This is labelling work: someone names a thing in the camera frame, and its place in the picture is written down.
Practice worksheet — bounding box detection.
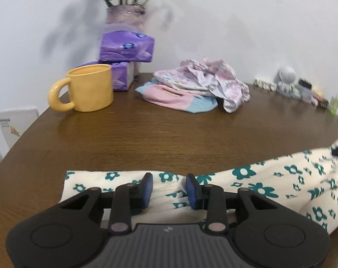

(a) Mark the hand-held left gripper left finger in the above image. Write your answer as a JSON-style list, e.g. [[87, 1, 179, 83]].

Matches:
[[59, 173, 153, 233]]

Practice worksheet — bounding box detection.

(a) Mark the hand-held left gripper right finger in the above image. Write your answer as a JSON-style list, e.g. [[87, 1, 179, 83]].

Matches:
[[186, 173, 279, 233]]

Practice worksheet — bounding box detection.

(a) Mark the cream green-flowered garment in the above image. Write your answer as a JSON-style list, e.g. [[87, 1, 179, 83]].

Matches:
[[59, 134, 338, 235]]

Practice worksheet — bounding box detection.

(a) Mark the black box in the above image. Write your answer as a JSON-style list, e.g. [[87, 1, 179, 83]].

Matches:
[[314, 95, 330, 108]]

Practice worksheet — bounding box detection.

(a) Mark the white robot speaker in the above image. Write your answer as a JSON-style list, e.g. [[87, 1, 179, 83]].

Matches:
[[274, 66, 296, 95]]

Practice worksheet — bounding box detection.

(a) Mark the pink and blue garment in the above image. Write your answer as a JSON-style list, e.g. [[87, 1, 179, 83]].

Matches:
[[135, 82, 219, 114]]

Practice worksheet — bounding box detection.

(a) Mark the yellow mug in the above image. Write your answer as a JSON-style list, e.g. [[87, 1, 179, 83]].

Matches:
[[48, 64, 114, 113]]

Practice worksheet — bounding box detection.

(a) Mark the pink floral garment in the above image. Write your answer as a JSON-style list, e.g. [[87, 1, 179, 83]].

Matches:
[[153, 57, 251, 113]]

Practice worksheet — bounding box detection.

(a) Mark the purple tissue pack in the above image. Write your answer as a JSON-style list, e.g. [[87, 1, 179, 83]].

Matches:
[[99, 24, 155, 63], [75, 61, 136, 91]]

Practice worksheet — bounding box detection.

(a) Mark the purple fuzzy vase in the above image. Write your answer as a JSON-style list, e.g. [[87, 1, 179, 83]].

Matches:
[[106, 4, 145, 73]]

